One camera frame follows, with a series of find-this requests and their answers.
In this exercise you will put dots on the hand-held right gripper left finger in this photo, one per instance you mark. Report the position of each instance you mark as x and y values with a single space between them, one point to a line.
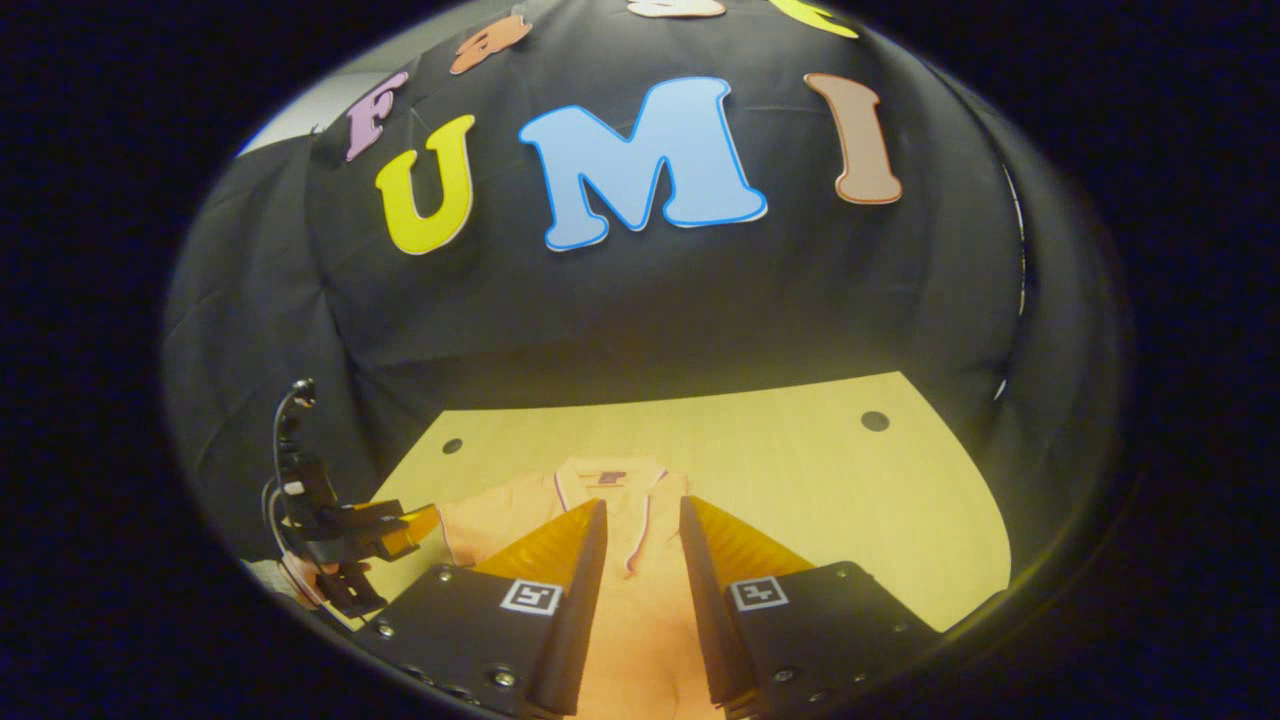
580 620

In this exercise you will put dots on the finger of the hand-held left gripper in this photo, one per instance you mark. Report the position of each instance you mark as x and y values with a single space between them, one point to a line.
375 510
410 535

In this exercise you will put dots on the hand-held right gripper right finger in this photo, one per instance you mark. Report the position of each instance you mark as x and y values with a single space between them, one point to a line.
705 620

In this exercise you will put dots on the orange T-shirt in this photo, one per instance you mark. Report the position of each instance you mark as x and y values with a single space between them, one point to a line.
640 620

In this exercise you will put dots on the black backdrop cloth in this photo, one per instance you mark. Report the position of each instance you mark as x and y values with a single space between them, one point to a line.
650 310

